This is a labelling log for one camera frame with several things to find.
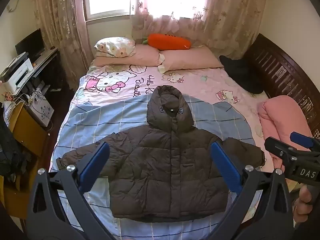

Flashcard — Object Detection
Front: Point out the person's right hand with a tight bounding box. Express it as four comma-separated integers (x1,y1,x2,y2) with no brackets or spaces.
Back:
292,186,314,230

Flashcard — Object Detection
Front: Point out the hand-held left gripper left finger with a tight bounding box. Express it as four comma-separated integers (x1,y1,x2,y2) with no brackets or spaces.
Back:
25,142,118,240

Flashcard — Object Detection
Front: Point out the beige lace curtain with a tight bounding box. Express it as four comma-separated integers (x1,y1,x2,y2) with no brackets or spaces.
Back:
131,0,268,58
32,0,93,90

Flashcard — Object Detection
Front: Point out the small cream cloth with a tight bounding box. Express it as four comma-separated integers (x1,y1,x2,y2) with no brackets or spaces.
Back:
157,54,167,74

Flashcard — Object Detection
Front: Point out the dark clothes pile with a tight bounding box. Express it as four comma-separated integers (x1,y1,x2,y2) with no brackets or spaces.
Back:
0,120,32,183

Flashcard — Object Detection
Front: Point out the white printer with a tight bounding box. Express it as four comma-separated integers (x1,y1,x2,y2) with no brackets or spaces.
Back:
0,52,34,93

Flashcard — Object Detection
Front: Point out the floral white pillow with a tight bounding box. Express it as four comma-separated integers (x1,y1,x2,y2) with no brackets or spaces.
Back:
94,37,137,57

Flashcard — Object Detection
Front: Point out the pink pillow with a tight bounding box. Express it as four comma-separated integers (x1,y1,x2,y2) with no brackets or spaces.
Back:
93,44,163,67
160,46,224,70

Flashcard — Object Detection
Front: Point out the black garment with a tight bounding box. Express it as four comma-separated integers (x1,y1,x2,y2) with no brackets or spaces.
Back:
219,55,265,94

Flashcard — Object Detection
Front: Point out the yellow wooden cabinet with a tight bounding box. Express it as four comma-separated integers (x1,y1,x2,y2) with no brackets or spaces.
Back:
4,102,49,158

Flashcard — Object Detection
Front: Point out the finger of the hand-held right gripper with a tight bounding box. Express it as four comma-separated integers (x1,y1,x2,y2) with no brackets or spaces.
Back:
264,137,310,162
290,132,320,153

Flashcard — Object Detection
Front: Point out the dark wooden headboard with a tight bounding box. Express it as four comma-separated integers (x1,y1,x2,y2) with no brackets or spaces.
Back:
244,33,320,140

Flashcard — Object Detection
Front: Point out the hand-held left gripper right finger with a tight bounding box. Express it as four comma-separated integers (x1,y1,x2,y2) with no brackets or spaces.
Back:
207,141,295,240

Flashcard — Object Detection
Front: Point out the brown hooded puffer jacket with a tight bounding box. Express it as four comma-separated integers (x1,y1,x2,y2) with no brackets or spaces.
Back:
56,85,266,224

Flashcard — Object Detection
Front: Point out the pink quilt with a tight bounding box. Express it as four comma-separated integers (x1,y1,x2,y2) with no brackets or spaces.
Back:
257,95,313,173

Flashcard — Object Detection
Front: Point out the black monitor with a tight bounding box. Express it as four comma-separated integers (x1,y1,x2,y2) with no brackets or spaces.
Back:
15,28,46,57

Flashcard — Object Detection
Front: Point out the orange carrot plush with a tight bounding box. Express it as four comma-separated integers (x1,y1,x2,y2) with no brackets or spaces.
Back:
141,33,192,51

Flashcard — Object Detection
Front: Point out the dark computer desk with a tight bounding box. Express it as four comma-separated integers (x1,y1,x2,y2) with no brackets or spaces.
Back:
17,47,67,93

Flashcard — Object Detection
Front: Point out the pink and blue printed bedsheet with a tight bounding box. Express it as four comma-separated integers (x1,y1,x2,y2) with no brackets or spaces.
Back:
49,62,275,240

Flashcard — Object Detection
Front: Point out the white flowered computer case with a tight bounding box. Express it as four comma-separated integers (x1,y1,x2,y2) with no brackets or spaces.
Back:
25,86,55,127

